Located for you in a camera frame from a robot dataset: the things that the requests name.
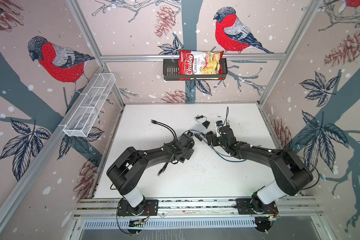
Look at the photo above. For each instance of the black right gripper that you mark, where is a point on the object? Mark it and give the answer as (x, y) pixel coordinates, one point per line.
(213, 137)

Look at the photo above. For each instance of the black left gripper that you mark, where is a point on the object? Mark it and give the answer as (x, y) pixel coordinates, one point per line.
(176, 141)

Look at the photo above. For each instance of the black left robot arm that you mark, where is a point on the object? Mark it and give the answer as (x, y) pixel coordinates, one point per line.
(128, 168)

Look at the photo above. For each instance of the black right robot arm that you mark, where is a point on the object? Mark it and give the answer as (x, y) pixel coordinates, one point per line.
(290, 173)

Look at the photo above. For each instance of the red cassava chips bag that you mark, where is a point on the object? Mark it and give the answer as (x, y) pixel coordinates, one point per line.
(200, 63)

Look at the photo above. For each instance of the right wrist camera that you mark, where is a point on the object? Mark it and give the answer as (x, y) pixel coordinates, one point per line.
(222, 130)

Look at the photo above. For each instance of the black wall basket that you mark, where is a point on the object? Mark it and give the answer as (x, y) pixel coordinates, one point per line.
(171, 72)

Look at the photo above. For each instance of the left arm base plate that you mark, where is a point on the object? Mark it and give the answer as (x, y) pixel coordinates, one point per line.
(145, 208)

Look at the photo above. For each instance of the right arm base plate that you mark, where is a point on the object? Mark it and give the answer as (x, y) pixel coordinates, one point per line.
(248, 206)

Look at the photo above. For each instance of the aluminium mounting rail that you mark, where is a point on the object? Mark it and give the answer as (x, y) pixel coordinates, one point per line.
(201, 207)

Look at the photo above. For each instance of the white wire mesh shelf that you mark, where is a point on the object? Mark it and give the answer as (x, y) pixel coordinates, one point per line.
(87, 112)

